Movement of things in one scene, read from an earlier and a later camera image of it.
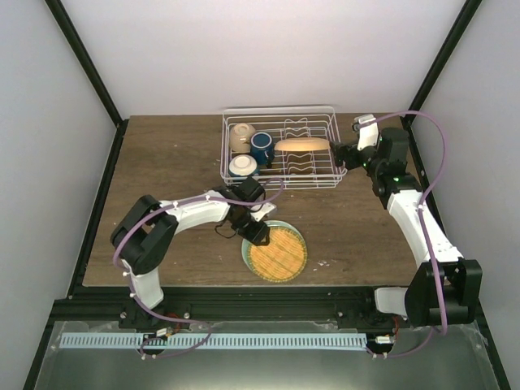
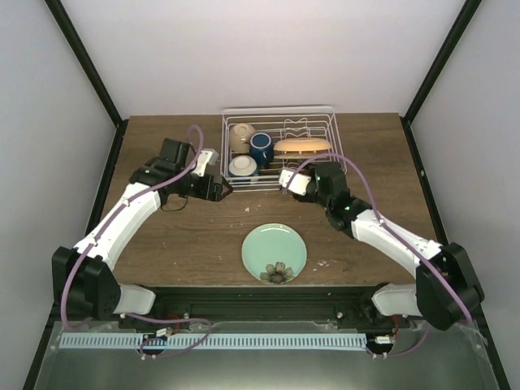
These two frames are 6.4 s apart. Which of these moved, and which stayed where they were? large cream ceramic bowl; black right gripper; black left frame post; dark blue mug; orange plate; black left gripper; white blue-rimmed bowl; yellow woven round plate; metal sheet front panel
Moved: black left gripper; black right gripper; yellow woven round plate
Stayed: dark blue mug; large cream ceramic bowl; white blue-rimmed bowl; black left frame post; metal sheet front panel; orange plate
